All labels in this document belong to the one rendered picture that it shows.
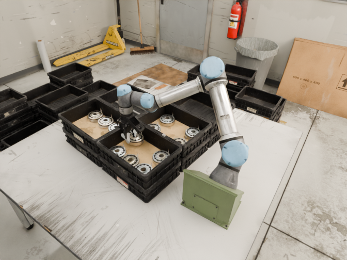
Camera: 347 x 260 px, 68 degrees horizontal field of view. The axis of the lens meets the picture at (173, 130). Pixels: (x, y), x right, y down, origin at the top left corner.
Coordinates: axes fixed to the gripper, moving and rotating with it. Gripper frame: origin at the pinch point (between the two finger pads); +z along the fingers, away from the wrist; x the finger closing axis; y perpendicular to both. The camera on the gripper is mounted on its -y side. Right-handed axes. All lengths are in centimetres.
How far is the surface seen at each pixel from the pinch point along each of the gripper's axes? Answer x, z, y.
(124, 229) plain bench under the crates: 38, 18, -29
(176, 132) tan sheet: -28.1, 4.8, -13.2
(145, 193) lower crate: 20.1, 8.2, -28.3
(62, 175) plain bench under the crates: 35.0, 17.4, 25.4
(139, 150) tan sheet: 0.3, 4.7, -5.8
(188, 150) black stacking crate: -16.2, 3.1, -30.3
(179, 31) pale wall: -294, 37, 174
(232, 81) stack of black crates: -175, 34, 14
